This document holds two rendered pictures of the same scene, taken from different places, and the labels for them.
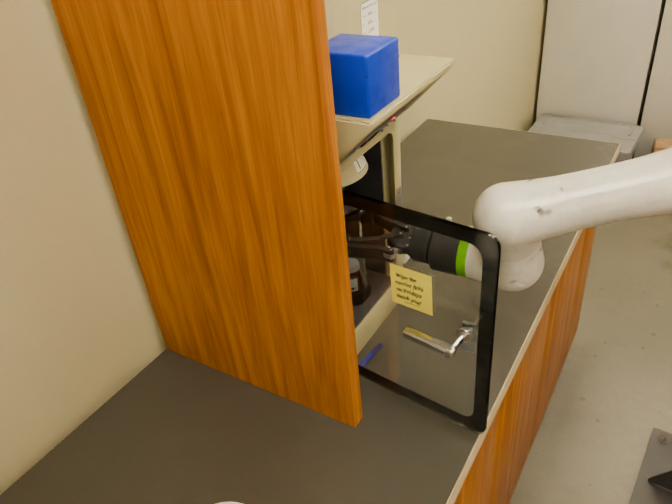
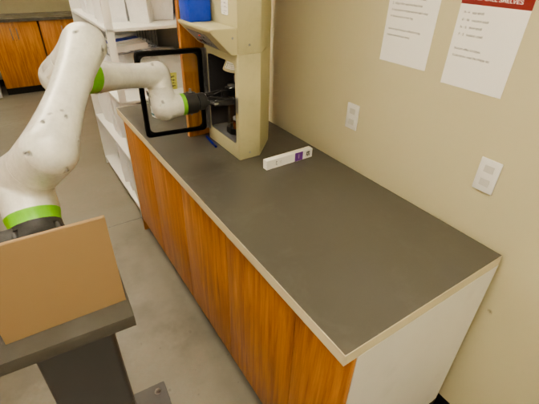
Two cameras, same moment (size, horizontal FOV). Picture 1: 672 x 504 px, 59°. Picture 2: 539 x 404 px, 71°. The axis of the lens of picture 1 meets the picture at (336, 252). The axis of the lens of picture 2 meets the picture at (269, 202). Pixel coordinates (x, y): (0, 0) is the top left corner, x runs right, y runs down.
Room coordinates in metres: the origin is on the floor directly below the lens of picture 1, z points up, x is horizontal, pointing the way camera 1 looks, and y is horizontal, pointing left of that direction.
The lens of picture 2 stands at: (1.84, -1.59, 1.75)
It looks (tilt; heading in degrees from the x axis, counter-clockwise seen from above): 33 degrees down; 111
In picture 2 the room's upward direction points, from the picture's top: 2 degrees clockwise
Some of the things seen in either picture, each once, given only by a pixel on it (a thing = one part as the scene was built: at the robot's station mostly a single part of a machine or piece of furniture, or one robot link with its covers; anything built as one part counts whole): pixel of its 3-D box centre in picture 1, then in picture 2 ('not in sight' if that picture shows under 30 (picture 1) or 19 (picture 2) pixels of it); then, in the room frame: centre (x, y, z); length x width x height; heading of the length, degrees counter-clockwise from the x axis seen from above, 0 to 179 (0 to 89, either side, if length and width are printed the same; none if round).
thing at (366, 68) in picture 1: (354, 74); (194, 8); (0.88, -0.05, 1.56); 0.10 x 0.10 x 0.09; 56
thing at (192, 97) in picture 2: not in sight; (190, 102); (0.92, -0.21, 1.21); 0.09 x 0.06 x 0.12; 146
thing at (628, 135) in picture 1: (579, 156); not in sight; (3.27, -1.54, 0.17); 0.60 x 0.42 x 0.33; 54
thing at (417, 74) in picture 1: (387, 112); (206, 36); (0.96, -0.11, 1.46); 0.32 x 0.12 x 0.10; 146
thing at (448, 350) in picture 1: (435, 336); not in sight; (0.68, -0.14, 1.20); 0.10 x 0.05 x 0.03; 48
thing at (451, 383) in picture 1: (406, 314); (172, 94); (0.75, -0.10, 1.19); 0.30 x 0.01 x 0.40; 48
